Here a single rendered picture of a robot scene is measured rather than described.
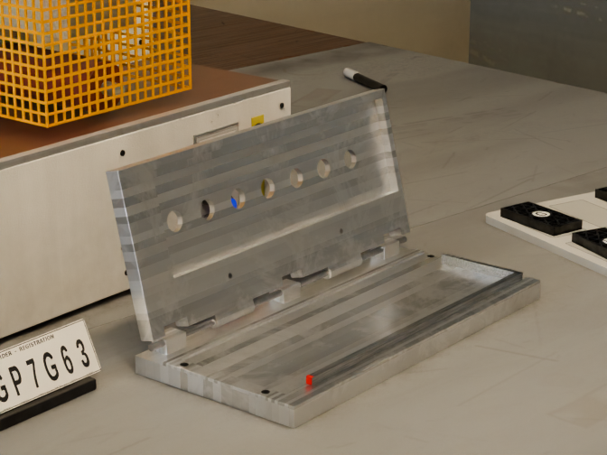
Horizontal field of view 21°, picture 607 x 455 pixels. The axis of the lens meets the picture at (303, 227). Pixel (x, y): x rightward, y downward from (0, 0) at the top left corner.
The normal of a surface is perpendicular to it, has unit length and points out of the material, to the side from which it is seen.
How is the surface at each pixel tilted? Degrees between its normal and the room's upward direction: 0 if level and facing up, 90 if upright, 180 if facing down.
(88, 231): 90
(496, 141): 0
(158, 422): 0
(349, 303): 0
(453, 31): 90
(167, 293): 76
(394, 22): 90
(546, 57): 90
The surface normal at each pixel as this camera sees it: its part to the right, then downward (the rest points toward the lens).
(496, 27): -0.73, 0.22
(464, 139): 0.00, -0.95
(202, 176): 0.76, -0.04
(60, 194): 0.78, 0.20
